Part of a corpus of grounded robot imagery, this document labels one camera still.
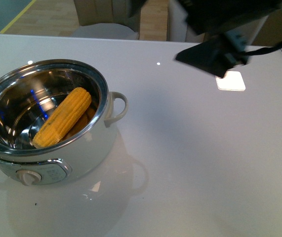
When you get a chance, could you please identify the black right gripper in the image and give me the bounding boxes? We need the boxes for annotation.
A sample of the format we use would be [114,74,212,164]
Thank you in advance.
[175,0,282,78]

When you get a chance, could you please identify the yellow corn cob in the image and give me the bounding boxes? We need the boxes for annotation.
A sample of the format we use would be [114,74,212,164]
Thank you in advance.
[33,87,92,148]

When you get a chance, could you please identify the white electric cooking pot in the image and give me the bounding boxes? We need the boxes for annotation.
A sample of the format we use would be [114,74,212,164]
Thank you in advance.
[0,59,128,186]

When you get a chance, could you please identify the beige chair left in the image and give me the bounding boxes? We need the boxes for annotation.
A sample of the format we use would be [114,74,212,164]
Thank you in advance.
[71,0,141,40]

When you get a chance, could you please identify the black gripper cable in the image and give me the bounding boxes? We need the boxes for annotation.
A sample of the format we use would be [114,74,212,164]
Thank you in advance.
[244,32,282,59]

